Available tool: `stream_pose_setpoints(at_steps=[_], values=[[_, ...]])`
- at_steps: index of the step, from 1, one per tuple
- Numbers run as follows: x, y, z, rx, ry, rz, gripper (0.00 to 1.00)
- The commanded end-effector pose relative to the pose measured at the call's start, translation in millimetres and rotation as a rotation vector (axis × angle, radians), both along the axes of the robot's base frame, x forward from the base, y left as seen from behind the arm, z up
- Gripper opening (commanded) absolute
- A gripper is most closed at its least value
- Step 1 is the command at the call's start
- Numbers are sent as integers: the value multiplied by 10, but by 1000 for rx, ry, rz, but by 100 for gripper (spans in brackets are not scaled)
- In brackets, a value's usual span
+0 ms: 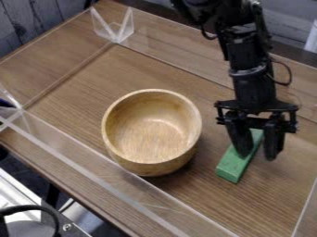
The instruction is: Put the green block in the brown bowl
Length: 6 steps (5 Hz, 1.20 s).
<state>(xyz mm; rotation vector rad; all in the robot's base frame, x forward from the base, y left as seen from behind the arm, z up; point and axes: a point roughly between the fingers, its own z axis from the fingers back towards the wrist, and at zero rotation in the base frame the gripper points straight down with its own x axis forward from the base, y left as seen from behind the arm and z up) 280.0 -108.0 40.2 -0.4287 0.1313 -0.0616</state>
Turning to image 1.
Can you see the grey metal base plate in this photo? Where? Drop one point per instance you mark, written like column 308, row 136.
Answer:
column 25, row 216

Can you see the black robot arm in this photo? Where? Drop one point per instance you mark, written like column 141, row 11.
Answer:
column 234, row 23

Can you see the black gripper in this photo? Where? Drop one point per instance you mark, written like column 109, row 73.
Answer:
column 254, row 109

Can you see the clear acrylic corner bracket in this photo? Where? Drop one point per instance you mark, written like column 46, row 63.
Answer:
column 113, row 31

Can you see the green rectangular block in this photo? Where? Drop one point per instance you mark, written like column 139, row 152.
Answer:
column 232, row 165

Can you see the brown wooden bowl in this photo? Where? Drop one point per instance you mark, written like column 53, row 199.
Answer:
column 151, row 129

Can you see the clear acrylic front wall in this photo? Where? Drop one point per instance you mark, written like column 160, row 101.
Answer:
column 149, row 213

